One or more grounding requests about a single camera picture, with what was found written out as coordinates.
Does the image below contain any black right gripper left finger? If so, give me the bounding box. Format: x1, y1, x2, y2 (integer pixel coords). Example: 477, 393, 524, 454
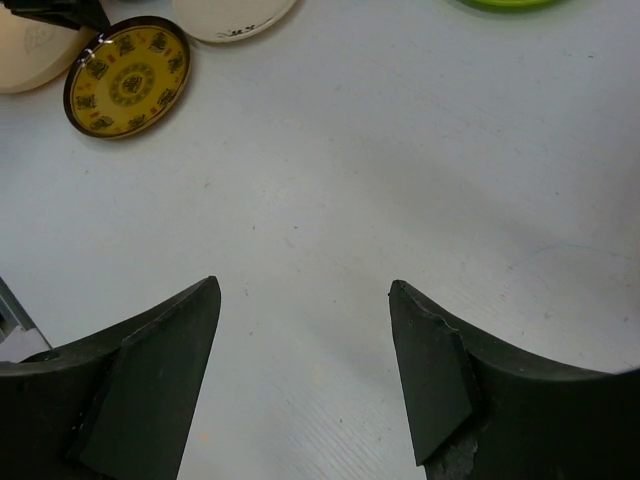
1, 276, 221, 479

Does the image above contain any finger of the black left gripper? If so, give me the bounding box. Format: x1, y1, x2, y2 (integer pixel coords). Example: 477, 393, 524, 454
8, 0, 110, 31

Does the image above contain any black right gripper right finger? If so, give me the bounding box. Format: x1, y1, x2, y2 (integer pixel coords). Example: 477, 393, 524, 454
389, 280, 639, 479

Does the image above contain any pale orange plate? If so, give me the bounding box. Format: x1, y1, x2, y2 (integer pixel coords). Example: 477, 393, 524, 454
0, 6, 95, 94

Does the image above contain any yellow patterned brown-rimmed plate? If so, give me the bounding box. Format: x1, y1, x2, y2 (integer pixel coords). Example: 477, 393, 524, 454
63, 16, 191, 139

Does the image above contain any cream plate with black patch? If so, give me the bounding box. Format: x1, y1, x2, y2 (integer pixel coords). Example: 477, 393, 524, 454
172, 0, 297, 43

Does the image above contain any lime green plate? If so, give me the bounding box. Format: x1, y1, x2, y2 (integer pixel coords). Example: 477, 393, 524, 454
460, 0, 560, 12

